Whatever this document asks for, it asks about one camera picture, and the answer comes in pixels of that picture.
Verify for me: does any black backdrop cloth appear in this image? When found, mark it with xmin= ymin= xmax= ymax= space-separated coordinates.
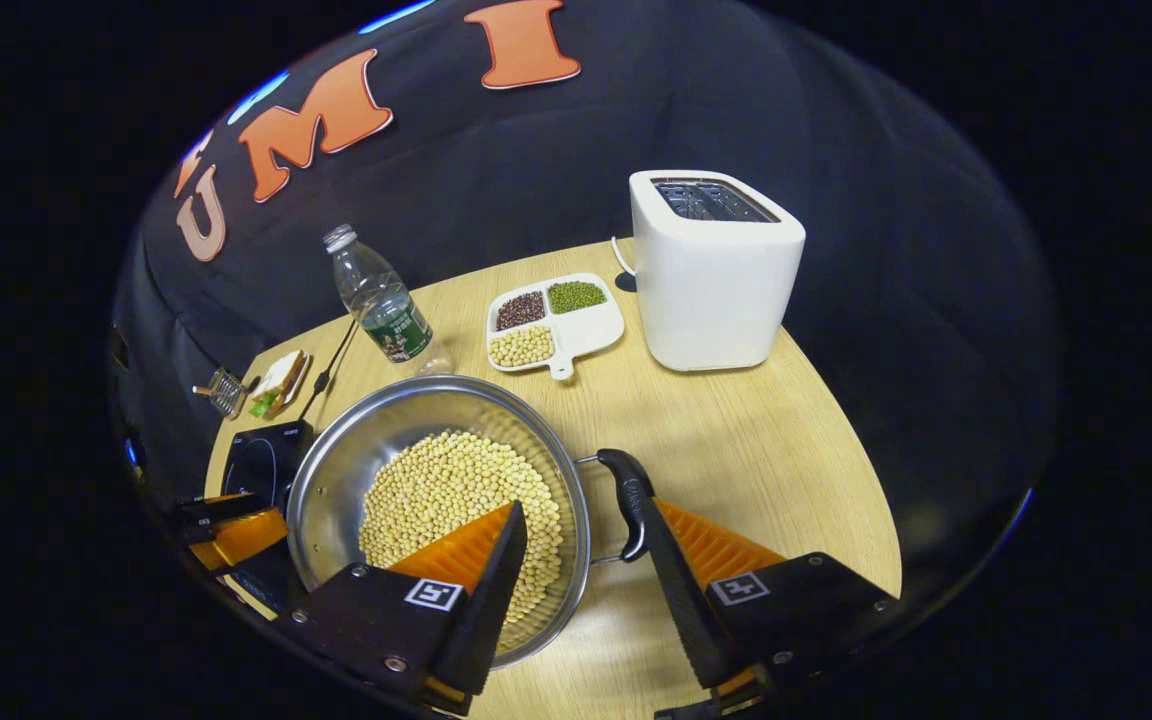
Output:
xmin=106 ymin=0 xmax=1062 ymax=611

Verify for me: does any black induction cooktop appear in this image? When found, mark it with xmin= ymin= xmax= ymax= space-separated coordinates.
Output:
xmin=206 ymin=420 xmax=317 ymax=616

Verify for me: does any toy sandwich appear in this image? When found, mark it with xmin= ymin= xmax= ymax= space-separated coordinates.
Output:
xmin=249 ymin=350 xmax=312 ymax=419

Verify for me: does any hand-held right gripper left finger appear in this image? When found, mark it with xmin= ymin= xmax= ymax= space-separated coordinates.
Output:
xmin=276 ymin=500 xmax=529 ymax=716

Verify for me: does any clear plastic water bottle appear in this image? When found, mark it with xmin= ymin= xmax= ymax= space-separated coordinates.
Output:
xmin=324 ymin=224 xmax=452 ymax=376

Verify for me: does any white toaster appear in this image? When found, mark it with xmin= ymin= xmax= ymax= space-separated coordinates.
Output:
xmin=629 ymin=170 xmax=807 ymax=373

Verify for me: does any white divided dish of beans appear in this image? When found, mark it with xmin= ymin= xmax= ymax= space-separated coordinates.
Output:
xmin=486 ymin=273 xmax=626 ymax=382

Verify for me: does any black power cable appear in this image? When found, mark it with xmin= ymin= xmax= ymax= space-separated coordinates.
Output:
xmin=298 ymin=318 xmax=359 ymax=421

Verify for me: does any steel pot with black handles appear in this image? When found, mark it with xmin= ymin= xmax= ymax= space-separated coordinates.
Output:
xmin=286 ymin=375 xmax=655 ymax=669

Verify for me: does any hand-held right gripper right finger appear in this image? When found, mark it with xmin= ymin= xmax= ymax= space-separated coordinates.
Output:
xmin=641 ymin=495 xmax=897 ymax=716

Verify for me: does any pile of yellow soybeans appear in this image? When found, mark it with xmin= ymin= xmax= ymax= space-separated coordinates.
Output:
xmin=358 ymin=430 xmax=565 ymax=626

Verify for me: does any small metal wire basket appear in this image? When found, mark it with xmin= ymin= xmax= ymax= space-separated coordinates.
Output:
xmin=193 ymin=366 xmax=249 ymax=419

